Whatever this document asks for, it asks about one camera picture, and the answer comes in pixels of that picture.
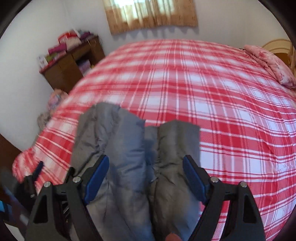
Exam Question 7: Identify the grey puffer jacket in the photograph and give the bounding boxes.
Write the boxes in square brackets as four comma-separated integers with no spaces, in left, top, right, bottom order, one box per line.
[71,102,200,240]

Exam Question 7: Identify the stacked folded clothes pile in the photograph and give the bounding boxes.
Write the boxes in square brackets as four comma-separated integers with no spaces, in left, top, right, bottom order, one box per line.
[45,30,95,64]

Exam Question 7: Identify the red white plaid bedsheet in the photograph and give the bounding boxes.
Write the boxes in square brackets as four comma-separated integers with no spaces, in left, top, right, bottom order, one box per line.
[12,40,295,240]

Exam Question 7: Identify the colourful bundle beside bed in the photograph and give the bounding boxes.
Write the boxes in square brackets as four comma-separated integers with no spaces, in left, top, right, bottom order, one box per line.
[37,89,68,132]

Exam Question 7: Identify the brown wooden desk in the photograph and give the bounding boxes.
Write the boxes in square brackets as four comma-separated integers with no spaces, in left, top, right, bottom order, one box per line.
[40,35,105,93]

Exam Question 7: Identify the white greeting card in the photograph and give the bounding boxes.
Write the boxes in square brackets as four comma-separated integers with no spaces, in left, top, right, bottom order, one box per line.
[37,55,48,70]

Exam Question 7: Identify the pink floral folded quilt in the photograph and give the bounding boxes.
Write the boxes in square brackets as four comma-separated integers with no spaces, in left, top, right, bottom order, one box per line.
[244,45,295,89]

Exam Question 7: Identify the cream wooden headboard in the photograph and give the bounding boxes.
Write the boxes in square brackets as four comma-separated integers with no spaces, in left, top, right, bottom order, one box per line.
[262,39,295,75]

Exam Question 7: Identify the tan patterned window curtain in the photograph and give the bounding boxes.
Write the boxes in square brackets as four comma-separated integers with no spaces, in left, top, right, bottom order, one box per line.
[103,0,198,35]

